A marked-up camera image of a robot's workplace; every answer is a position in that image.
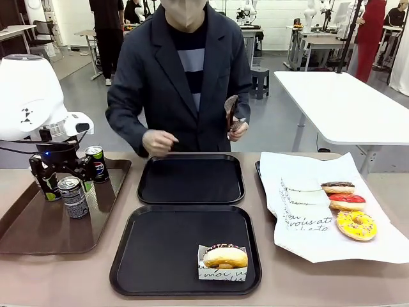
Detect grey background work table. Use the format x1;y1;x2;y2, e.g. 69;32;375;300
287;24;356;72

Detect white side table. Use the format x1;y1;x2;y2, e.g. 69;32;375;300
274;70;409;175

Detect standing person black clothes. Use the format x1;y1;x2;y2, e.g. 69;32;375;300
88;0;125;86

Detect black metal pole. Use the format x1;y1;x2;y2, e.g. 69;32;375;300
336;0;366;75

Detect black office chair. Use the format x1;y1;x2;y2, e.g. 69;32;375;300
30;19;56;47

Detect person's left forearm dark sleeve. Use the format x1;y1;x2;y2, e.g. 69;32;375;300
230;86;252;129

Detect chocolate donut pink sprinkles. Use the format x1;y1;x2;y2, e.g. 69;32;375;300
202;242;249;270

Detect person's right hand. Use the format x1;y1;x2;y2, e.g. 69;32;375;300
142;129;180;158

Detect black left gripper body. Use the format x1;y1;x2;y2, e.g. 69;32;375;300
35;141;81;171

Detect seated person black shirt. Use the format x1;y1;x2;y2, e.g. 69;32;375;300
382;4;407;36

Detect yellow glazed sprinkle donut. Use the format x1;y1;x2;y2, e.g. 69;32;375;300
336;210;378;242

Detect black Pepsi can green top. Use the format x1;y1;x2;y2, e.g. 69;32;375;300
84;145;110;185
37;169;63;203

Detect person torso dark jacket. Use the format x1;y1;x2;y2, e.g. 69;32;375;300
105;3;253;157

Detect person's right forearm dark sleeve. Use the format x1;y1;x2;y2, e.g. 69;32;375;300
105;95;151;158

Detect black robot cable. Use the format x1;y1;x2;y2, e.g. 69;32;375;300
0;130;88;155

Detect background desk with grey legs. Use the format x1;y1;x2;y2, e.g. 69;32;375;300
73;29;104;81

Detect person in red apron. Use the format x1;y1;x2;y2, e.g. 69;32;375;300
353;0;388;83

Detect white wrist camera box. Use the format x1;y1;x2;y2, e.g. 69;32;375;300
65;112;95;136

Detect person's left hand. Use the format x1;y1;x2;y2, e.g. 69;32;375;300
227;121;250;143

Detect white desk with dark cabinet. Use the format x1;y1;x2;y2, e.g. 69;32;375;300
0;24;38;58

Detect black Pepsi can white pattern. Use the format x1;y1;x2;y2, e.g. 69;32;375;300
57;176;90;220

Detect black tray under paper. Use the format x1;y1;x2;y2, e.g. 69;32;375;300
254;160;279;219

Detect chocolate glazed donut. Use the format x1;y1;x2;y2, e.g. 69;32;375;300
320;180;356;196

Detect brown plastic tray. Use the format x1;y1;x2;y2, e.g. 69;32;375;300
0;153;132;256

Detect large white paper sheet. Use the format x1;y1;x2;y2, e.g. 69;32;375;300
259;152;409;265

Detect grey plastic step stool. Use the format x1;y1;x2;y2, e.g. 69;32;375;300
250;67;271;100

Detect metal serving tongs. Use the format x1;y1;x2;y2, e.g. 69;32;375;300
224;94;247;134

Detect black square tray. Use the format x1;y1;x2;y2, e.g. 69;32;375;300
136;153;246;206
109;204;263;297

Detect beige face mask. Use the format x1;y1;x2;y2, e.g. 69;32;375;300
159;0;207;33

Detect sprinkled donut in paper holder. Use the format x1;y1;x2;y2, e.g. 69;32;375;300
196;244;249;283

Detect background person in black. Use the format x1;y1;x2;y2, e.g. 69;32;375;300
123;0;142;24

